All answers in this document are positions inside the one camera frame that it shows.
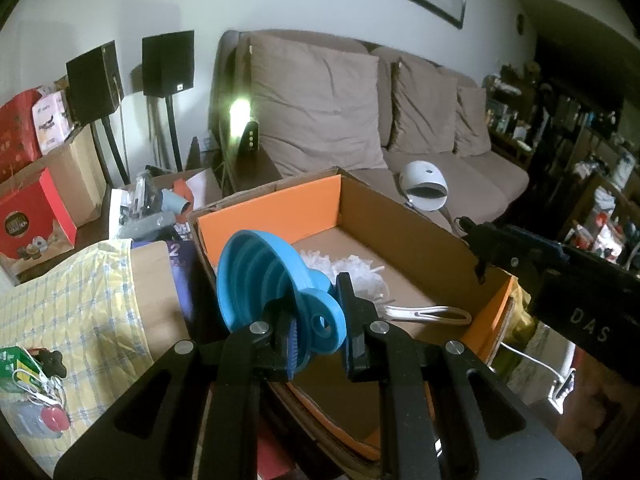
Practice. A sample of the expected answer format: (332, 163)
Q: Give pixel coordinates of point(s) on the blue collapsible funnel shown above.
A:
(260, 280)

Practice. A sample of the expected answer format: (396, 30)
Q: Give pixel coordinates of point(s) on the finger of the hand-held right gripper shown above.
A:
(515, 250)

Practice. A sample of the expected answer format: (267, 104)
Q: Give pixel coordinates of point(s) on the brown cardboard box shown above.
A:
(75, 180)

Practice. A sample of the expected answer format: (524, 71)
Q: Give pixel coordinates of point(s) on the black lamp with bright light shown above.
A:
(250, 135)

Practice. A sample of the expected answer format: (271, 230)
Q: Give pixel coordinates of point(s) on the white dome device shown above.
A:
(420, 177)

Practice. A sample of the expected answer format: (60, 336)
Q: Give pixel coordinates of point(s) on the pink tissue pack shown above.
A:
(50, 122)

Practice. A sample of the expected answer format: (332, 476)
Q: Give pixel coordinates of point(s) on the small brown cushion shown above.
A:
(472, 122)

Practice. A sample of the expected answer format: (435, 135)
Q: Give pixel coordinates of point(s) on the brown sofa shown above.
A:
(480, 185)

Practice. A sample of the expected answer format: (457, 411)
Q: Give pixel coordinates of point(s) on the black speaker stand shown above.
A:
(112, 152)
(173, 135)

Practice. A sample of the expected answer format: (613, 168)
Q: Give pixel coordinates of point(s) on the cardboard box with orange flaps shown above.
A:
(280, 215)

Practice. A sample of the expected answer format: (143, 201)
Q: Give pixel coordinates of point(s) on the yellow plaid tablecloth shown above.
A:
(75, 300)

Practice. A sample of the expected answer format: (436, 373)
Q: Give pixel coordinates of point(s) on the white fluffy duster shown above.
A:
(355, 267)

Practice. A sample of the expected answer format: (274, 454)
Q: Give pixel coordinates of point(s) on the cluttered dark shelf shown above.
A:
(575, 160)

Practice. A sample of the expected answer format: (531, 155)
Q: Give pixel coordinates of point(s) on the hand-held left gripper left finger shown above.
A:
(292, 355)

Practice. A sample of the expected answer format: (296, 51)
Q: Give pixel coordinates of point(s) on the red chocolate gift box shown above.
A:
(30, 225)

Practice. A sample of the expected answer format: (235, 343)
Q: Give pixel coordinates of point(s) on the open box of clutter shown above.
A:
(150, 205)

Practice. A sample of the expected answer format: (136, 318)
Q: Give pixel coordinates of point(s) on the medium brown cushion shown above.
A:
(422, 105)

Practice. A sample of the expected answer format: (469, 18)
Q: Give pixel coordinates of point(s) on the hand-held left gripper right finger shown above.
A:
(346, 310)

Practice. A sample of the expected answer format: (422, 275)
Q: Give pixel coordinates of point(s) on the black speaker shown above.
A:
(167, 62)
(95, 82)

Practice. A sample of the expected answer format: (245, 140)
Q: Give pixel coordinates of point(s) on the white earphones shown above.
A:
(40, 390)

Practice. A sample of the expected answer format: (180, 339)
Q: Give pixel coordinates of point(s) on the black star knob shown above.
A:
(52, 362)

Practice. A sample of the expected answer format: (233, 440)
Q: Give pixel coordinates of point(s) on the large brown cushion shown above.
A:
(315, 105)

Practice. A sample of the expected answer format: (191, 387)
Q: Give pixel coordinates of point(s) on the purple printed book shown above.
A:
(182, 280)

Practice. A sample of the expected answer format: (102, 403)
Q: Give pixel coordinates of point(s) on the clear bottle with red cap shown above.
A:
(40, 420)

